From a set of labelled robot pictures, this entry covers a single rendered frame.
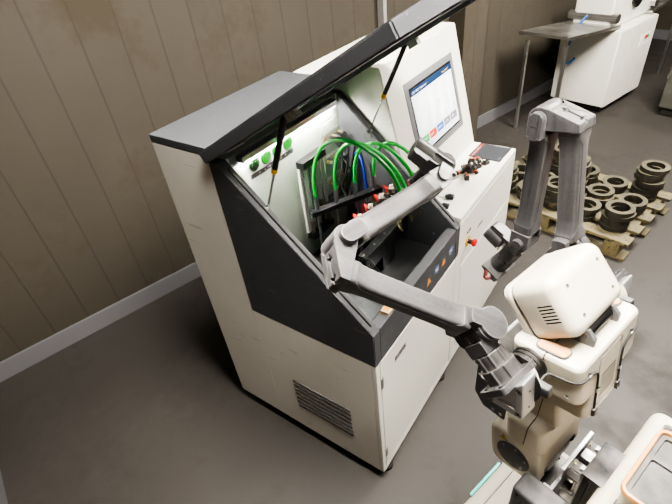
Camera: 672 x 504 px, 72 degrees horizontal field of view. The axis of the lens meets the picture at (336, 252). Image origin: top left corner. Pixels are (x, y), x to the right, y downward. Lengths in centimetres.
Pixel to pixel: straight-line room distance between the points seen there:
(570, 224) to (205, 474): 191
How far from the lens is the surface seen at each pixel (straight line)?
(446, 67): 234
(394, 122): 192
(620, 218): 348
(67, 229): 305
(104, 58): 286
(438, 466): 234
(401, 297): 100
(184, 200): 178
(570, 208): 133
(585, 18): 551
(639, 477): 143
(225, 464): 247
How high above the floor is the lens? 208
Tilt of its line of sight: 38 degrees down
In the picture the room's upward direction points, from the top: 7 degrees counter-clockwise
